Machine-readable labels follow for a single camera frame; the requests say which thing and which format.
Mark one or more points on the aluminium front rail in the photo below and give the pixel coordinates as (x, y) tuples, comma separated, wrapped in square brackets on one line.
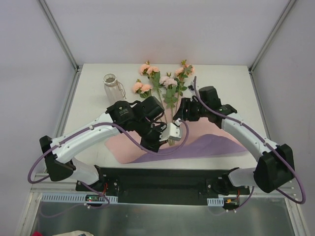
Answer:
[(67, 185)]

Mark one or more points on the red cloth item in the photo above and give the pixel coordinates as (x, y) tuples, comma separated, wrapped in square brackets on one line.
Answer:
[(36, 233)]

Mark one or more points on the pink artificial flower bunch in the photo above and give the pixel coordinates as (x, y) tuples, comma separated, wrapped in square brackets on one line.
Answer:
[(169, 87)]

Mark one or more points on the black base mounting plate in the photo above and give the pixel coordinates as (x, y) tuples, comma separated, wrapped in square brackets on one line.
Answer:
[(160, 186)]

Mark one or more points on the right aluminium frame post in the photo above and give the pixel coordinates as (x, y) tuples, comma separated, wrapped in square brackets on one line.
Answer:
[(272, 34)]

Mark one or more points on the beige cloth bag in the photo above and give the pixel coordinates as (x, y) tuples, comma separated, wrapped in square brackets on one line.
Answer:
[(75, 233)]

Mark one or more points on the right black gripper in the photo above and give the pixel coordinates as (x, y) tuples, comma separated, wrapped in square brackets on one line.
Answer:
[(185, 111)]

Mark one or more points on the white cable duct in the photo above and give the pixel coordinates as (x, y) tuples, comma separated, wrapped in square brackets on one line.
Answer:
[(73, 198), (215, 202)]

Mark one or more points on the left white cable duct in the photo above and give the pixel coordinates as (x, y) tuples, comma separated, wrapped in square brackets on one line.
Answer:
[(73, 198)]

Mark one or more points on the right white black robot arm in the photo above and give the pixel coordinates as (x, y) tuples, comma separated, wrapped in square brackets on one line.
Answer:
[(274, 162)]

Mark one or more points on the right white cable duct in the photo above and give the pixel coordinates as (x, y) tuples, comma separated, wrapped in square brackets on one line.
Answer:
[(215, 202)]

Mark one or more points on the white ribbed ceramic vase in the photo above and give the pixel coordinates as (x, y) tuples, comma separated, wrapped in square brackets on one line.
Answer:
[(114, 90)]

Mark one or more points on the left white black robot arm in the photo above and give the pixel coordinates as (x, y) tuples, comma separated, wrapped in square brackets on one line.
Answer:
[(59, 153)]

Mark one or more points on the pink wrapping paper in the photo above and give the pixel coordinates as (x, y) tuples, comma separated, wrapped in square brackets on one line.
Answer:
[(125, 151)]

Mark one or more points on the purple wrapping paper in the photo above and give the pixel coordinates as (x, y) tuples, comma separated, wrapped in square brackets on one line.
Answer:
[(205, 146)]

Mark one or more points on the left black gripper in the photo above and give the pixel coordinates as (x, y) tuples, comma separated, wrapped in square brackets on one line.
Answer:
[(151, 138)]

